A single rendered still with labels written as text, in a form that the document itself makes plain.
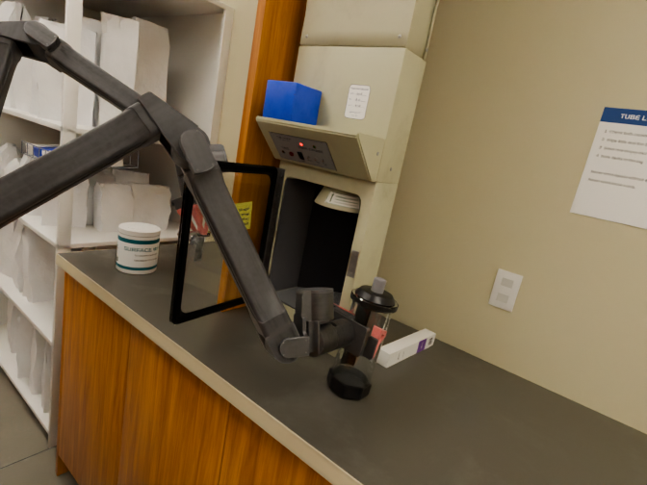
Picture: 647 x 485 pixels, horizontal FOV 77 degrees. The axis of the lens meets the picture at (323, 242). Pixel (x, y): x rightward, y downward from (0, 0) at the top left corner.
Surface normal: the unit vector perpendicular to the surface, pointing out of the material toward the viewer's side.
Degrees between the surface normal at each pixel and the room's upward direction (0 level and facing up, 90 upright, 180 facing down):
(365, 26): 90
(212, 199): 77
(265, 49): 90
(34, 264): 87
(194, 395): 90
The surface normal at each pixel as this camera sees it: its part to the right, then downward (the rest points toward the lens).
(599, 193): -0.61, 0.07
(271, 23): 0.77, 0.29
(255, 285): 0.36, 0.01
